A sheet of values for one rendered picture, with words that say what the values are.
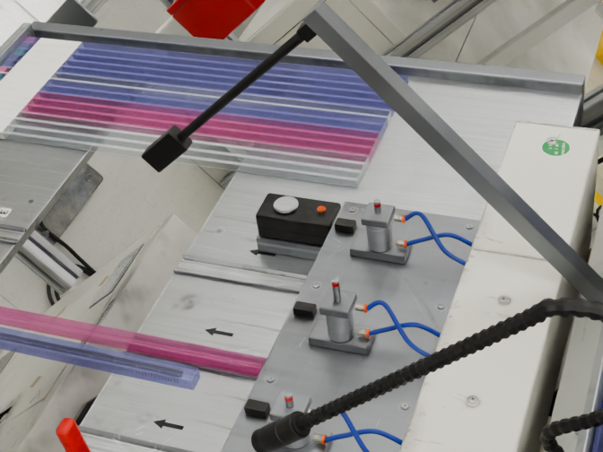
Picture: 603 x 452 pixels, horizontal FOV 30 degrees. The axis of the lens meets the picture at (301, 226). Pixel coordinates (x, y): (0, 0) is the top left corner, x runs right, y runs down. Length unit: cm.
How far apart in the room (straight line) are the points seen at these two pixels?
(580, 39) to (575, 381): 193
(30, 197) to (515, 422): 62
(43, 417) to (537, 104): 69
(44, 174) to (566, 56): 164
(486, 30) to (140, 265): 114
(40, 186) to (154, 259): 37
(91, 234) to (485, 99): 123
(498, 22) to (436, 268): 158
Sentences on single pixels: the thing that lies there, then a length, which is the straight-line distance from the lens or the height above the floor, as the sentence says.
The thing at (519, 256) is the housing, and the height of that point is 129.
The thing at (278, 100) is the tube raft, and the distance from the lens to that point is 128.
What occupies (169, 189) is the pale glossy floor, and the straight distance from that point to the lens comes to 250.
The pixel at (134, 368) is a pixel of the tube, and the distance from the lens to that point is 85.
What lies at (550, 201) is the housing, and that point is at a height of 130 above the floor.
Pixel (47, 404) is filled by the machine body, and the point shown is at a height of 62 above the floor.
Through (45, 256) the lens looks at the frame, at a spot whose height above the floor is 32.
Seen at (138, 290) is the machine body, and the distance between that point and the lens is 155.
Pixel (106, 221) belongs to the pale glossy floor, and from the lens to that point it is 237.
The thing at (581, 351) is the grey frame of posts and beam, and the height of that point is 133.
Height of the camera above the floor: 182
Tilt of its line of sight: 42 degrees down
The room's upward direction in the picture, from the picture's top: 57 degrees clockwise
